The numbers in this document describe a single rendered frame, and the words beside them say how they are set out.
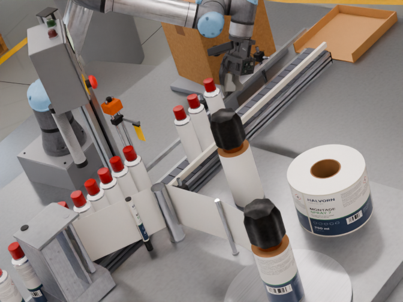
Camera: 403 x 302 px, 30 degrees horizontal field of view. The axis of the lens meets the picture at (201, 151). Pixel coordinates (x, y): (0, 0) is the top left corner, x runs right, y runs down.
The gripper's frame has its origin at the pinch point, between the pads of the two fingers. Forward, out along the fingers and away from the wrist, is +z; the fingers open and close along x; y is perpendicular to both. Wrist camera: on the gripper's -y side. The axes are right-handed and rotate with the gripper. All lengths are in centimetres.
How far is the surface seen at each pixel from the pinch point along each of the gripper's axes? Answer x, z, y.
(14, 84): 114, 85, -274
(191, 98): -22.9, -2.8, 5.4
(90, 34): 117, 34, -204
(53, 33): -70, -23, -4
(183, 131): -26.3, 6.8, 6.8
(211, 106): -12.6, 1.2, 5.3
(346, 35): 59, -18, 6
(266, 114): 8.3, 4.3, 11.8
